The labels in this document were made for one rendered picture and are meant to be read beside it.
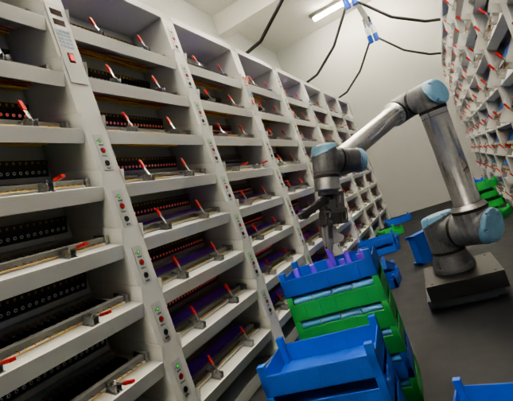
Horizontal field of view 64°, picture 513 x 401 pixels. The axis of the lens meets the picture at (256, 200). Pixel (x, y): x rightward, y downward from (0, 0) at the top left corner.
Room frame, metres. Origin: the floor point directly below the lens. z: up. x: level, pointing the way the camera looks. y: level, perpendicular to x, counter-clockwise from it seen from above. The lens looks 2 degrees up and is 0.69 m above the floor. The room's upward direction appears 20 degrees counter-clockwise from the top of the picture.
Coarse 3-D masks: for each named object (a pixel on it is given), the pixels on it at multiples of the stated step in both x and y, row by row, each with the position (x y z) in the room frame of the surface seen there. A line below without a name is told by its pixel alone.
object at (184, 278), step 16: (176, 240) 1.74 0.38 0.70; (192, 240) 1.86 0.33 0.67; (208, 240) 1.96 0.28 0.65; (224, 240) 1.92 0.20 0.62; (240, 240) 1.89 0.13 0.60; (160, 256) 1.64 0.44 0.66; (176, 256) 1.73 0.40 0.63; (192, 256) 1.75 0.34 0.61; (208, 256) 1.76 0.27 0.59; (224, 256) 1.80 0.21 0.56; (240, 256) 1.87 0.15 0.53; (160, 272) 1.52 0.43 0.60; (176, 272) 1.51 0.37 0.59; (192, 272) 1.57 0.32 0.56; (208, 272) 1.61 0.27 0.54; (176, 288) 1.42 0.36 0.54; (192, 288) 1.51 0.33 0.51
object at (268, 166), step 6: (222, 162) 1.98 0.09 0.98; (240, 162) 2.55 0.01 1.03; (252, 162) 2.57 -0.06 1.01; (258, 162) 2.56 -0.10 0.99; (270, 162) 2.52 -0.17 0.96; (264, 168) 2.41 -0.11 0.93; (270, 168) 2.50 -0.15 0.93; (228, 174) 2.00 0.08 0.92; (234, 174) 2.06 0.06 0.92; (240, 174) 2.12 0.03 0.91; (246, 174) 2.18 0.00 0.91; (252, 174) 2.26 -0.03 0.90; (258, 174) 2.34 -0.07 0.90; (264, 174) 2.41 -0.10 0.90; (270, 174) 2.50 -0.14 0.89; (228, 180) 2.00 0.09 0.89; (234, 180) 2.06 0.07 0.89
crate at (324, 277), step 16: (368, 240) 1.39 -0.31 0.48; (336, 256) 1.45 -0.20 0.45; (352, 256) 1.43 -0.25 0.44; (368, 256) 1.22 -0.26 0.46; (304, 272) 1.49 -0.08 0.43; (320, 272) 1.27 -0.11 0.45; (336, 272) 1.26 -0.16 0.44; (352, 272) 1.24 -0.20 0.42; (368, 272) 1.23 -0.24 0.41; (288, 288) 1.31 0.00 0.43; (304, 288) 1.29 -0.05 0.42; (320, 288) 1.28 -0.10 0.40
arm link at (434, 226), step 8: (432, 216) 1.89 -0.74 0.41; (440, 216) 1.86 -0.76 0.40; (448, 216) 1.86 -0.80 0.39; (424, 224) 1.92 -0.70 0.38; (432, 224) 1.88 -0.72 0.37; (440, 224) 1.86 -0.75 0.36; (448, 224) 1.82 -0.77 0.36; (424, 232) 1.95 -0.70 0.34; (432, 232) 1.89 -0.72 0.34; (440, 232) 1.86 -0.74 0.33; (448, 232) 1.82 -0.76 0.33; (432, 240) 1.90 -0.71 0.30; (440, 240) 1.87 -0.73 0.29; (448, 240) 1.84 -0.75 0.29; (432, 248) 1.92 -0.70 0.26; (440, 248) 1.89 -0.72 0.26; (448, 248) 1.87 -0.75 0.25; (456, 248) 1.86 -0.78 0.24
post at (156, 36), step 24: (168, 24) 1.93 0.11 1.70; (168, 48) 1.90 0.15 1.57; (144, 72) 1.98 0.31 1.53; (168, 72) 1.92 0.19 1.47; (192, 96) 1.93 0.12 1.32; (192, 120) 1.90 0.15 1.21; (216, 168) 1.91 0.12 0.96; (192, 192) 1.96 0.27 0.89; (216, 192) 1.91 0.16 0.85; (240, 216) 1.97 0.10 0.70; (240, 264) 1.91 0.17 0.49; (264, 288) 1.96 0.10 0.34; (264, 312) 1.90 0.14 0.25
